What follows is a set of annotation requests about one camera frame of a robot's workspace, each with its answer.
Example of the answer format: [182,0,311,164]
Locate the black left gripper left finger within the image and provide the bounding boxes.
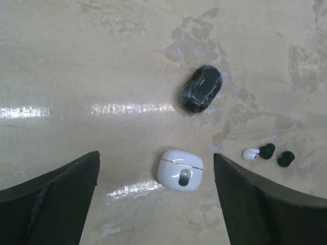
[1,151,100,244]

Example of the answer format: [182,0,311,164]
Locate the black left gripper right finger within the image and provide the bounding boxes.
[214,153,326,244]

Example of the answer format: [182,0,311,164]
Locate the white wireless earbud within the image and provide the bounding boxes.
[242,148,260,161]

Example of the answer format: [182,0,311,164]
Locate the white earbud charging case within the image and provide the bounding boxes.
[157,149,204,192]

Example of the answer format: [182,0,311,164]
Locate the black earbud charging case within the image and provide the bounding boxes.
[178,65,223,113]

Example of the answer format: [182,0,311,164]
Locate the black earbud left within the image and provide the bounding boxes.
[259,143,276,160]

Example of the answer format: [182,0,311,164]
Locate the black earbud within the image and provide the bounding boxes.
[259,143,276,160]
[277,151,295,167]

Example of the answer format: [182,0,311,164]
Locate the black earbud right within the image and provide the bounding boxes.
[277,151,295,167]

